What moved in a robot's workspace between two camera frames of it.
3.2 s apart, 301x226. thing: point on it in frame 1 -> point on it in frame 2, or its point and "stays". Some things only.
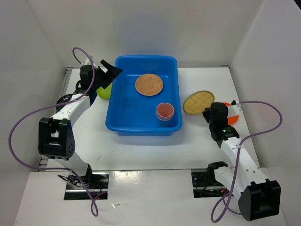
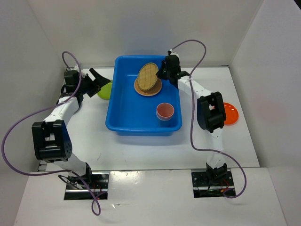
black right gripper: [206, 113] -> [160, 74]
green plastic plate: [104, 93] stays
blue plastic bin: [145, 99] stays
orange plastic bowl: [233, 119] stays
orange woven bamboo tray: [149, 84] stays
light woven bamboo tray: [195, 102] -> [147, 76]
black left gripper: [112, 72] -> [100, 80]
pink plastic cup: [165, 111] stays
